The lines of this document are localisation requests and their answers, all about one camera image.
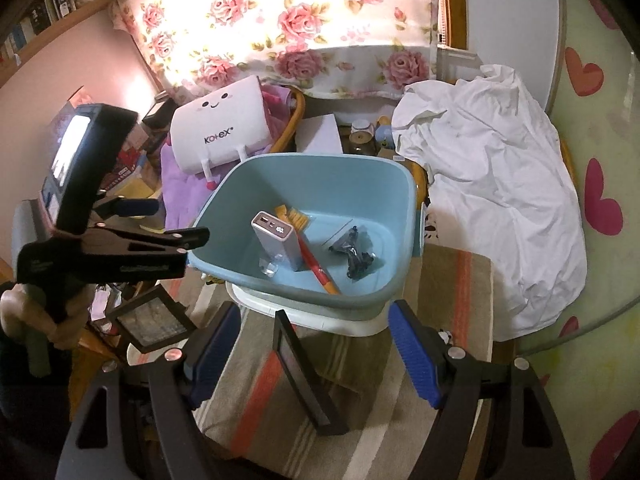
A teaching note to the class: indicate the bag of black clips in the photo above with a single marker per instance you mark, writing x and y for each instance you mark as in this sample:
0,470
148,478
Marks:
357,257

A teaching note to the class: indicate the striped cloth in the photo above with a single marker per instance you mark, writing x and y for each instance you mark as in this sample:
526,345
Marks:
360,375

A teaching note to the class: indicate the rose print curtain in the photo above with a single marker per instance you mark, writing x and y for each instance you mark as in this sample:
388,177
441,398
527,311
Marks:
250,10

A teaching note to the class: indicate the yellow plastic container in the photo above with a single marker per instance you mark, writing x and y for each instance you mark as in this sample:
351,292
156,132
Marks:
145,187

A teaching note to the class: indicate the light blue plastic basin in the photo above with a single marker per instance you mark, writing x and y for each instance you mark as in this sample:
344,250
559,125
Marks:
320,185

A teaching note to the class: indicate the white box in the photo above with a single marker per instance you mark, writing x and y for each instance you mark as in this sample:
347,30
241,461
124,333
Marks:
320,135

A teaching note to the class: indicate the white lidded jar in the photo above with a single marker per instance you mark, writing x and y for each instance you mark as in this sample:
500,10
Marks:
361,127

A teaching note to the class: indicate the heart print glass desktop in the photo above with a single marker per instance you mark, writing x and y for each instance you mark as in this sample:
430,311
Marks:
615,125

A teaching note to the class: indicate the pink cloth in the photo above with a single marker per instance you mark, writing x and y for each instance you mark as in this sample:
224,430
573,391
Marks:
275,105

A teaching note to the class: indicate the curved wooden chair frame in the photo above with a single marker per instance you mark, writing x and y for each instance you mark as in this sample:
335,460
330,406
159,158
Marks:
292,120

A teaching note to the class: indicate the purple fringed blanket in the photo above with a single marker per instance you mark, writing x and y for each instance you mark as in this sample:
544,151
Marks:
185,195

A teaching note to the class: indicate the white smiling plush pillow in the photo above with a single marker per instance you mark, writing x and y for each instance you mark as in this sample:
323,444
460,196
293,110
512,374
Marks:
220,120

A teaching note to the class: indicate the silver power bank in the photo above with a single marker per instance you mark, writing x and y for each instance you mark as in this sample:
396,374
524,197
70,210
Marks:
280,245

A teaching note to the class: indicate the black photo frame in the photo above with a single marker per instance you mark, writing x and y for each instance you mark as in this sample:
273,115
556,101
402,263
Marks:
305,380
150,317

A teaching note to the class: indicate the spotted print cushion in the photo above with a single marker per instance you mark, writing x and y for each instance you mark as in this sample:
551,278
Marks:
430,225

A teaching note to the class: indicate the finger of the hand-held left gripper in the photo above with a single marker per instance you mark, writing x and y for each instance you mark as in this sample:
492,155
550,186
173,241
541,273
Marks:
137,207
170,239

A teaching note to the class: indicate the row of books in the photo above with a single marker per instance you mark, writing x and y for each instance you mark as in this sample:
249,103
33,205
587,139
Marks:
45,10

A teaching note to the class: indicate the small television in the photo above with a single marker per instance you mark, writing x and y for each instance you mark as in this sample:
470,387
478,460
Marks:
70,145

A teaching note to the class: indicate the small clear packet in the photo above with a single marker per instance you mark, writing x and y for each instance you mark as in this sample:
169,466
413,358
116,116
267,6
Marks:
269,266

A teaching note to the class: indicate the wooden bookshelf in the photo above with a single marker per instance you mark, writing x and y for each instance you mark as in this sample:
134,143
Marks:
60,30

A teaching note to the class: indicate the white crumpled cloth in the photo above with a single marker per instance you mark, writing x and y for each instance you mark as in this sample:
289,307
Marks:
500,185

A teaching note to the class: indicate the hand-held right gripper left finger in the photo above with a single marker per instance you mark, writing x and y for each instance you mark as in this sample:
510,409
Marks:
217,345

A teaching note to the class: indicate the red and yellow pen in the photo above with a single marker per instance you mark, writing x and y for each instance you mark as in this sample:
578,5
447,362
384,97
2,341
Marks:
312,262

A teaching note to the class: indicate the red box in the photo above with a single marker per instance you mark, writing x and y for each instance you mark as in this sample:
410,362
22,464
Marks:
125,165

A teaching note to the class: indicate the wooden window frame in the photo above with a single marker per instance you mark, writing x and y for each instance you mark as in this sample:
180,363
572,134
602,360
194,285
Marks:
452,5

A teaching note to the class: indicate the person's left hand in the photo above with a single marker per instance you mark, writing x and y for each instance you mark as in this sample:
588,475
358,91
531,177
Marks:
12,310

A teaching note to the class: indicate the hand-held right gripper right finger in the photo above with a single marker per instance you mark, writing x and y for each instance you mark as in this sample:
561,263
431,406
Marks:
415,355

